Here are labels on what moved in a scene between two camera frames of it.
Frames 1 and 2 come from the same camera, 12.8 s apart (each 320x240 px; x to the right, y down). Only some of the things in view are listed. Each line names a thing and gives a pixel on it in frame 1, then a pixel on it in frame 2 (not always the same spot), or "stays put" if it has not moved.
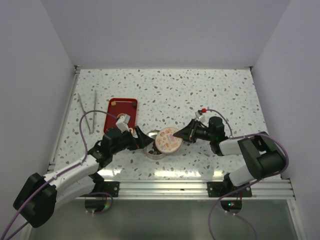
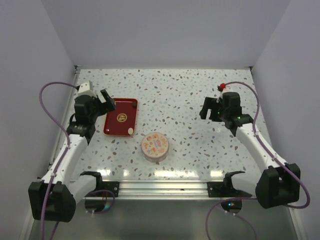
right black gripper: x=188 y=133 -> x=209 y=103
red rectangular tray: x=123 y=106 stays put
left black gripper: x=142 y=140 -> x=108 y=105
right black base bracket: x=218 y=189 stays put
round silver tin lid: x=166 y=142 -> x=155 y=145
